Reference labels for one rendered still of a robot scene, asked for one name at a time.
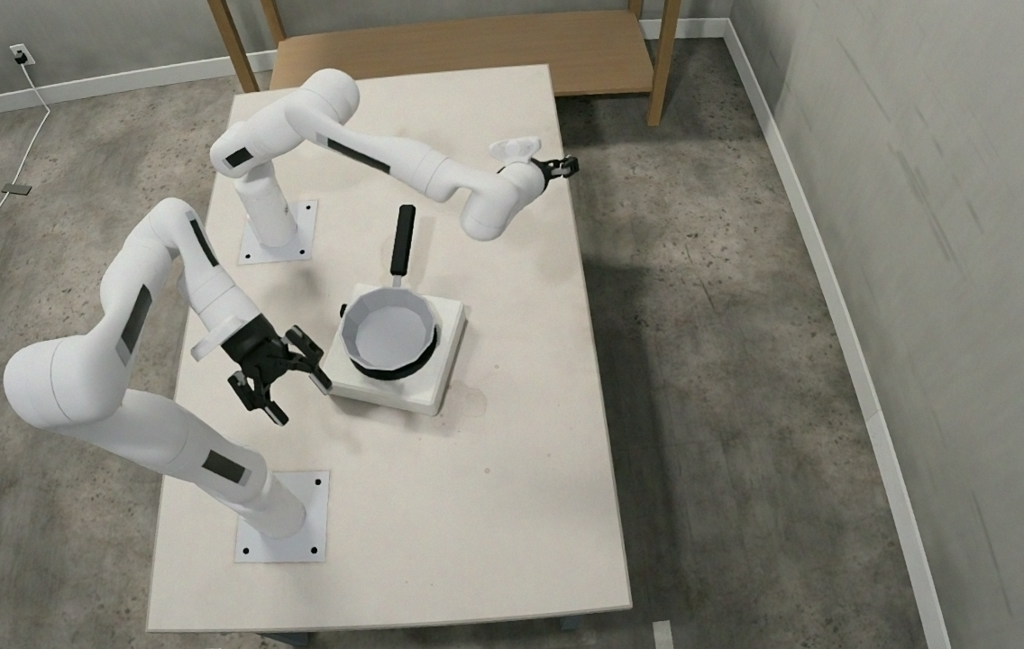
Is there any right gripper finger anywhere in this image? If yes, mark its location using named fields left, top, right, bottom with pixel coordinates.
left=227, top=365, right=289, bottom=427
left=264, top=325, right=333, bottom=396

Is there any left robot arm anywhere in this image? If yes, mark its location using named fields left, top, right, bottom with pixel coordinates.
left=210, top=69, right=544, bottom=247

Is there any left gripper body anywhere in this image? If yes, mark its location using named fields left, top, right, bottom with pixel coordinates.
left=531, top=157, right=556, bottom=194

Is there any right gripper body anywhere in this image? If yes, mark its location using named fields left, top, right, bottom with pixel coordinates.
left=221, top=312, right=290, bottom=385

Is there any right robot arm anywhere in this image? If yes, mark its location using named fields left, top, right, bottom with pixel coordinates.
left=4, top=197, right=306, bottom=540

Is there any grey pan with long handle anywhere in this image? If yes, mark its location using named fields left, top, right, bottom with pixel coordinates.
left=339, top=205, right=435, bottom=370

